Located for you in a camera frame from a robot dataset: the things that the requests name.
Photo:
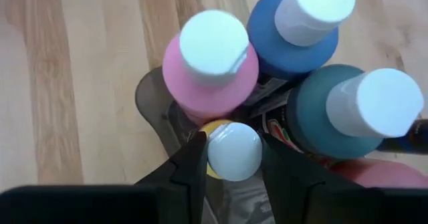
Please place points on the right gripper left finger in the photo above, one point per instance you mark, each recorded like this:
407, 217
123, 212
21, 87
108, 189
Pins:
184, 190

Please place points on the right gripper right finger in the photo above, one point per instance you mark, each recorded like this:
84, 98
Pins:
287, 190

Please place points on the small yellow paint bottle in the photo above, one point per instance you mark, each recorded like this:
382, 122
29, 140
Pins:
234, 150

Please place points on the large teal paint bottle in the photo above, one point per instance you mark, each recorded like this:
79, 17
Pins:
311, 123

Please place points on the grey translucent plastic bin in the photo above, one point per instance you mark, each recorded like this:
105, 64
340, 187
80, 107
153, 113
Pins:
150, 103

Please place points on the large pink paint bottle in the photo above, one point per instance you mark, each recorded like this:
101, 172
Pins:
207, 97

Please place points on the large coral paint bottle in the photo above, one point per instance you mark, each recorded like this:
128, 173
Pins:
384, 174

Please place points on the large blue paint bottle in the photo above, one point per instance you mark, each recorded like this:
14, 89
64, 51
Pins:
274, 50

